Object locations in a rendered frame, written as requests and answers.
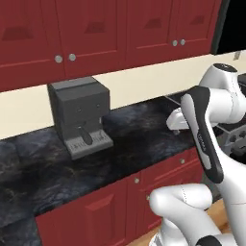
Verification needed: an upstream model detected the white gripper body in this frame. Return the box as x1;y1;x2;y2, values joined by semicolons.
165;107;191;131

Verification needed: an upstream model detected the red drawer front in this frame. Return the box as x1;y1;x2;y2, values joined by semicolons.
139;146;206;187

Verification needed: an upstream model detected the red base cupboard door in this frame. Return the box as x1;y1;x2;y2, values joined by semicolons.
35;172;143;246
140;166;208;239

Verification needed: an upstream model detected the grey coffee machine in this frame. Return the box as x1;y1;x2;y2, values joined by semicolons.
47;76;115;160

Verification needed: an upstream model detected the black range hood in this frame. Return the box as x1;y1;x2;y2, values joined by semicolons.
209;0;246;56

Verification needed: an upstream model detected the red wall cupboard door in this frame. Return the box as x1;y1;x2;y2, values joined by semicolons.
55;0;129;80
125;0;181;69
0;0;66;93
173;0;223;62

